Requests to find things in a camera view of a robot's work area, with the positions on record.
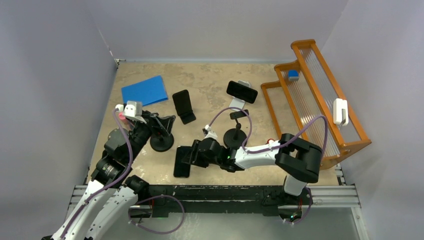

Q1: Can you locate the purple cable loop front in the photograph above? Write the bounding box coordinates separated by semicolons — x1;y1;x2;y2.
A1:
127;194;185;235

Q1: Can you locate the black phone on folding stand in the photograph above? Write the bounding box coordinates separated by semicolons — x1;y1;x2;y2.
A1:
172;89;193;116

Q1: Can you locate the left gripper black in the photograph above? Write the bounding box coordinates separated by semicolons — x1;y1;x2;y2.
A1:
126;112;174;162

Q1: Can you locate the orange wooden rack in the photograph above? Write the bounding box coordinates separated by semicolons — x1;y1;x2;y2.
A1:
261;39;372;170

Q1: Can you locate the black round-base stand left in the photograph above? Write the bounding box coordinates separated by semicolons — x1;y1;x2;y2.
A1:
149;133;175;153

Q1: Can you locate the black round-base pole stand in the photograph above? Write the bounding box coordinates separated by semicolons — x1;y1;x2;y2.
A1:
223;109;249;149

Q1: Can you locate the pink cup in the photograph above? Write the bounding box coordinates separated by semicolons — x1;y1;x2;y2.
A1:
118;112;129;125

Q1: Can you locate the black phone on silver stand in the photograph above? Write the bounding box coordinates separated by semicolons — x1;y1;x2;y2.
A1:
226;80;258;104

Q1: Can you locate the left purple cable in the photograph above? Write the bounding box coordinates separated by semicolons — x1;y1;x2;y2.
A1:
57;107;135;240

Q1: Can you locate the black phone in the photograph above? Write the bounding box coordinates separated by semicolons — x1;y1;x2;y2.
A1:
172;89;193;116
226;80;258;104
173;146;191;178

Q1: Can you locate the blue small block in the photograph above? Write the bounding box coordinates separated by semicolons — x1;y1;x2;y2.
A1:
287;69;300;82

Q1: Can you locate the white clip on rack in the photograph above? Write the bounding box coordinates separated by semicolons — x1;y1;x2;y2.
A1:
332;98;349;126

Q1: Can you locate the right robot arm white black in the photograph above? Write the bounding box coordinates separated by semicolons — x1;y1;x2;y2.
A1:
181;133;324;204

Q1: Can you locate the black folding phone stand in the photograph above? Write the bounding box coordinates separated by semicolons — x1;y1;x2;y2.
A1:
179;111;197;125

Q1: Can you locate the silver phone stand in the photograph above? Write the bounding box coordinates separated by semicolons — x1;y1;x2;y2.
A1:
229;80;251;109

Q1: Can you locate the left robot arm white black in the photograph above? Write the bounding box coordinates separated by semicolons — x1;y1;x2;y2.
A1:
44;107;176;240

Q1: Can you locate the black base frame rail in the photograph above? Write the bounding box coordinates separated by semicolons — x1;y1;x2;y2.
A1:
71;184;362;220

